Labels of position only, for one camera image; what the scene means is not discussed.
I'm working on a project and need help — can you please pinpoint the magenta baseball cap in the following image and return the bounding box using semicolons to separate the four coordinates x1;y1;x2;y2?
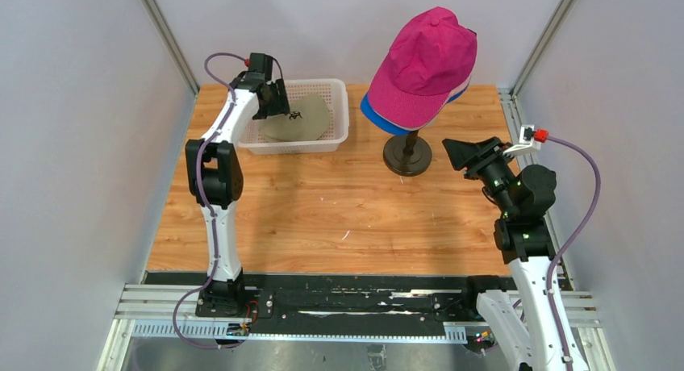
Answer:
369;6;478;95

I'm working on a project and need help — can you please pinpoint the dark wooden mannequin stand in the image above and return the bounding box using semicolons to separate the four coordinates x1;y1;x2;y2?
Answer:
382;131;432;177

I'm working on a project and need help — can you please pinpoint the blue baseball cap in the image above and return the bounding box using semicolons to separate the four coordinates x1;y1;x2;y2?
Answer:
360;84;469;135

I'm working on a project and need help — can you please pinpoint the aluminium frame rail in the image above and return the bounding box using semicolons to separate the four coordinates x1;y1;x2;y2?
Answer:
104;282;605;353

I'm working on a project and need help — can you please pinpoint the khaki baseball cap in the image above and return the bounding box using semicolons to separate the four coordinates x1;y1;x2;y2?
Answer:
259;94;331;142

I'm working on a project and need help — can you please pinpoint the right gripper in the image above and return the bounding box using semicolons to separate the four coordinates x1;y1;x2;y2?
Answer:
443;136;516;217

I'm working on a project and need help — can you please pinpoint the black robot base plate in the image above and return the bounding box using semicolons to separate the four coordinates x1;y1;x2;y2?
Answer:
144;272;516;320

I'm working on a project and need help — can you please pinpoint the white plastic basket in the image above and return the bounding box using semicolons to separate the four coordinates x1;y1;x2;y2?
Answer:
239;78;349;155

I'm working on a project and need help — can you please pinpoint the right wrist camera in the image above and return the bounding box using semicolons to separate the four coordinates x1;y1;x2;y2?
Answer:
503;125;549;158

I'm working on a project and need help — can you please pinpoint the light pink baseball cap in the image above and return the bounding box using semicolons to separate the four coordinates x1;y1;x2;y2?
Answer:
366;78;470;131

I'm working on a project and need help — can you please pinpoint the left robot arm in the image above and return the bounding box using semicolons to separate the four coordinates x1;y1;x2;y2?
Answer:
185;52;290;318

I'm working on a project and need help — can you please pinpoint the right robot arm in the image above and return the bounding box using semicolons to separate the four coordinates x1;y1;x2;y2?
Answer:
442;137;586;370

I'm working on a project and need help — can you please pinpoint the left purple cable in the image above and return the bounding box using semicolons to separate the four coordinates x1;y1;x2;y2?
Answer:
172;52;284;351

